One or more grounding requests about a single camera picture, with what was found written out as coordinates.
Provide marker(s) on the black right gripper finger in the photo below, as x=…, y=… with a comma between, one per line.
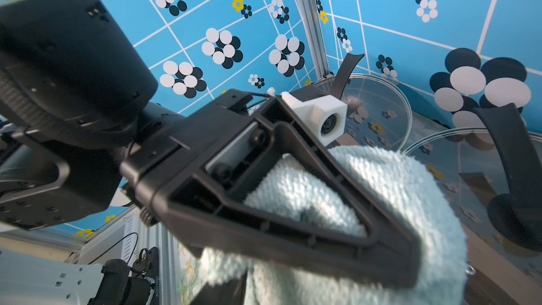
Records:
x=229, y=293

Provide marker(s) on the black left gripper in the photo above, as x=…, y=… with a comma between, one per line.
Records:
x=193, y=174

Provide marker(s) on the glass pot lid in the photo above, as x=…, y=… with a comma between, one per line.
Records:
x=468, y=170
x=378, y=114

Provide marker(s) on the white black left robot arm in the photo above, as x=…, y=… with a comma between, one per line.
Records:
x=78, y=99

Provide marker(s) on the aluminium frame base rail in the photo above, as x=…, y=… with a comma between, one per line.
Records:
x=27, y=279

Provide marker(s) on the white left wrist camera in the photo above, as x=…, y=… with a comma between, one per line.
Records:
x=325, y=116

